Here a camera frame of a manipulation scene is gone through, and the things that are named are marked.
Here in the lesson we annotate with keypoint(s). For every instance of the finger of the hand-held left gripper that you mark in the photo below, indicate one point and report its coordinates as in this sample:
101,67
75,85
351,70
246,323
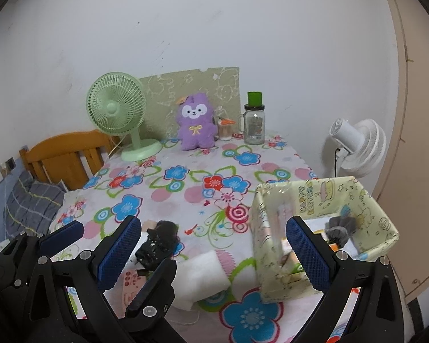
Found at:
157,287
62,235

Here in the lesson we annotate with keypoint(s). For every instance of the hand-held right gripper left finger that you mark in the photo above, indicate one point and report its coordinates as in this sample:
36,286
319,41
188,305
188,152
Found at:
116,257

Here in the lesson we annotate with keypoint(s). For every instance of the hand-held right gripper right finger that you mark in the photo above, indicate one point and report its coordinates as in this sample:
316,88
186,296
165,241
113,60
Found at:
307,257

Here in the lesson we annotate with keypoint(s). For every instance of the black fuzzy soft object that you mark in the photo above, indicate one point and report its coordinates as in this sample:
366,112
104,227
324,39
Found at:
157,246

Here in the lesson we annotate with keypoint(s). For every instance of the grey fuzzy pompom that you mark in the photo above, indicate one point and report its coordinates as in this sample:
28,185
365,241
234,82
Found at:
341,227

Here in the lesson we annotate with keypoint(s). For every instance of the yellow printed storage box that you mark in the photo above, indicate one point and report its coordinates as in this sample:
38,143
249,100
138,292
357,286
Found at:
271,228

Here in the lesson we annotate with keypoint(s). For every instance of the grey plaid blanket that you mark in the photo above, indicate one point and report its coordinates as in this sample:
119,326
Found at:
32,200

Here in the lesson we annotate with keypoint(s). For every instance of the white foam sponge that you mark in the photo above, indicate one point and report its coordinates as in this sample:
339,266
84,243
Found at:
203,275

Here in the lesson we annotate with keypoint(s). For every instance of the floral tablecloth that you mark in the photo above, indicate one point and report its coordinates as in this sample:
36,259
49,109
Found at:
207,171

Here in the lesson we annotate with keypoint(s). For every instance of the white standing fan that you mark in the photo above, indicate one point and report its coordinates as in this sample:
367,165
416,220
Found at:
368,143

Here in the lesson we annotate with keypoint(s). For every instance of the green desk fan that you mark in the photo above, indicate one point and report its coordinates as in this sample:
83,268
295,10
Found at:
110,107

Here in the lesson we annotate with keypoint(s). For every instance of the glass jar with green lid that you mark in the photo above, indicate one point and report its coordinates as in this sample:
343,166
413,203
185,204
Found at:
253,128

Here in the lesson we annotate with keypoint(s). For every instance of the small jar with orange lid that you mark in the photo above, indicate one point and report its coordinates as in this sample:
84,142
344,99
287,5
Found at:
224,132

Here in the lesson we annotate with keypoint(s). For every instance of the purple plush toy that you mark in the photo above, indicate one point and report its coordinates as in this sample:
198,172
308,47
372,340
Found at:
196,128

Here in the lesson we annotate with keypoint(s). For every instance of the beige door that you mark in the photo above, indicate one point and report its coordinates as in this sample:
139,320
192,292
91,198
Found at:
422,150

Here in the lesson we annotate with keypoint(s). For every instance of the green patterned board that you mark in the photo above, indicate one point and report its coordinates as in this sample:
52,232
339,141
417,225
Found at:
164,89

